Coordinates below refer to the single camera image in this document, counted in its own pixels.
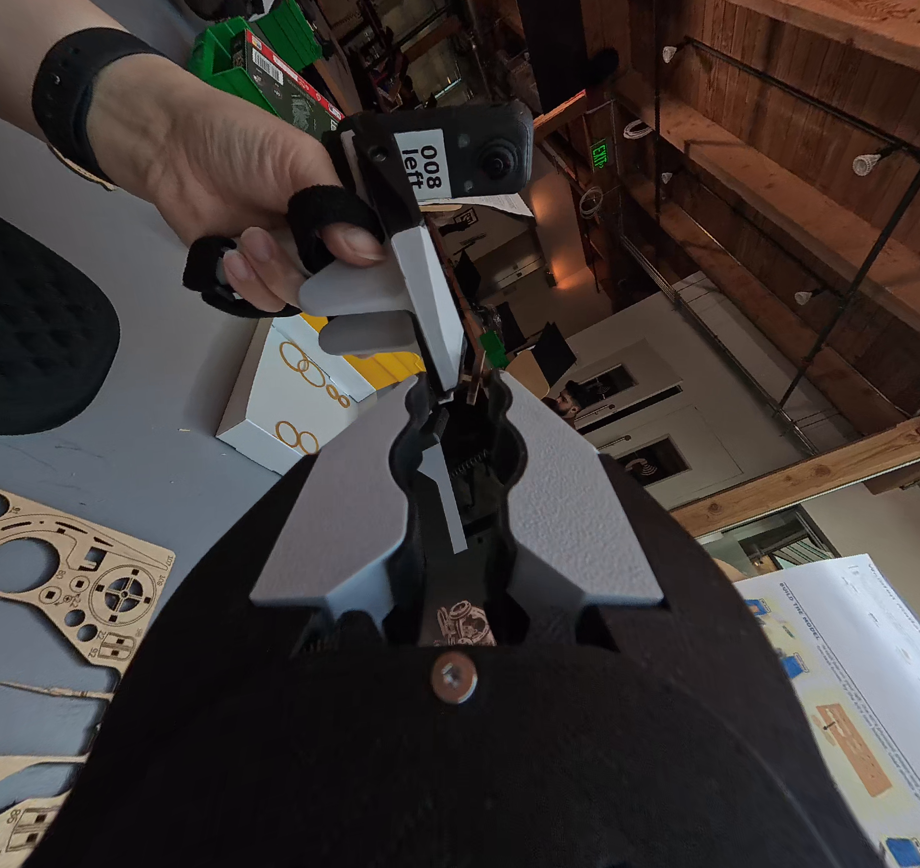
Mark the white box with gold rings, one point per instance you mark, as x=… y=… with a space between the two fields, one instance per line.
x=266 y=415

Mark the person's left hand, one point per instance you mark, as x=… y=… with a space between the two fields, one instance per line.
x=215 y=156

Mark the yellow plastic bin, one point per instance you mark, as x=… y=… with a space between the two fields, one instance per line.
x=392 y=368

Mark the green plastic bin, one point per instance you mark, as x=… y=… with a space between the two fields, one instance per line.
x=215 y=63

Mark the wooden parts sheet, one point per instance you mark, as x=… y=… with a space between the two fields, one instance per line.
x=21 y=519

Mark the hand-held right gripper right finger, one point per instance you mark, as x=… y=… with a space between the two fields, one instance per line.
x=582 y=523

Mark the green exit sign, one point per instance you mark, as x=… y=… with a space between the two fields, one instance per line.
x=601 y=155

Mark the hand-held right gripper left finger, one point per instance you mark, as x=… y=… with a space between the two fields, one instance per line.
x=323 y=523

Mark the black model kit box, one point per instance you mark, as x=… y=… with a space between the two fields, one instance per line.
x=463 y=624

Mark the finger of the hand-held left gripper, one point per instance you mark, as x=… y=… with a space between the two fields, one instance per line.
x=445 y=501
x=431 y=300

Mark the white instruction booklet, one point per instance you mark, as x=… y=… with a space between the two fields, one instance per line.
x=848 y=667

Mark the black monitor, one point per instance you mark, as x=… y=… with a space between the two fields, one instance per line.
x=553 y=354

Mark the red-edged dark product box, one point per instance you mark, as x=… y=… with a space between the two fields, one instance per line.
x=287 y=85

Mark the black wristband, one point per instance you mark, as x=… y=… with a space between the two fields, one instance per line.
x=65 y=85

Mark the wooden lever wheel assembly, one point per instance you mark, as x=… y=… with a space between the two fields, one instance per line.
x=472 y=383

